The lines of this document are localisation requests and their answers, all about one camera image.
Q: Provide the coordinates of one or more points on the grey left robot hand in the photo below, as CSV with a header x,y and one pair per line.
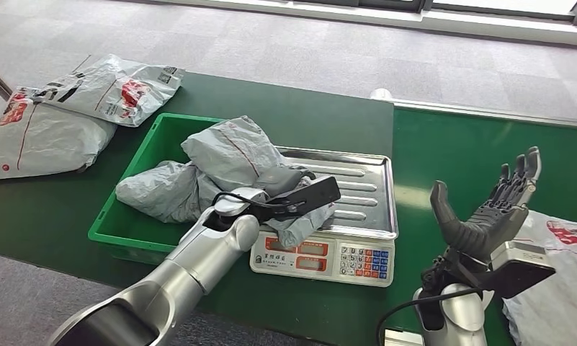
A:
x,y
281,177

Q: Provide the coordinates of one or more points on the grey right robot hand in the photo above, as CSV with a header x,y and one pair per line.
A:
x,y
484,224

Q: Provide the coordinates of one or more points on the grey plastic mailer package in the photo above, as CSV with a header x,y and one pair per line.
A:
x,y
221,167

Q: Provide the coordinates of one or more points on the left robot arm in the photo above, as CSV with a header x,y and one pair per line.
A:
x,y
192,272

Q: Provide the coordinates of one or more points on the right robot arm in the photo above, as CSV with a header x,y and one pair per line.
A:
x,y
455,310

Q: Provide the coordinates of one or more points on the steel scale tray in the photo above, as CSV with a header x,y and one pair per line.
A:
x,y
364,191

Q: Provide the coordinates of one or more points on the white electronic scale body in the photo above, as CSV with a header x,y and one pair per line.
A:
x,y
317,260

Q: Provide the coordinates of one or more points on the crumpled white red-printed mailer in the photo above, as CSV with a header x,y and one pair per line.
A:
x,y
555,296

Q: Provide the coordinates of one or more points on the white flat block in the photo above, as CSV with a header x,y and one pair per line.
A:
x,y
402,338

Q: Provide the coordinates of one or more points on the green plastic bin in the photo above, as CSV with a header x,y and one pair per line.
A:
x,y
140,239

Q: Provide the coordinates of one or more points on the small white red-printed mailer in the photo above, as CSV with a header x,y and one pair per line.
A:
x,y
111,90

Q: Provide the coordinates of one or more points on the large white red-printed mailer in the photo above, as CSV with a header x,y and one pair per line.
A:
x,y
40,143

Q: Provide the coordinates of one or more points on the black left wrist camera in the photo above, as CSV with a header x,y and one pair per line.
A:
x,y
307,193

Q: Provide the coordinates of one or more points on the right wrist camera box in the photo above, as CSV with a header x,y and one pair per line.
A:
x,y
522,270

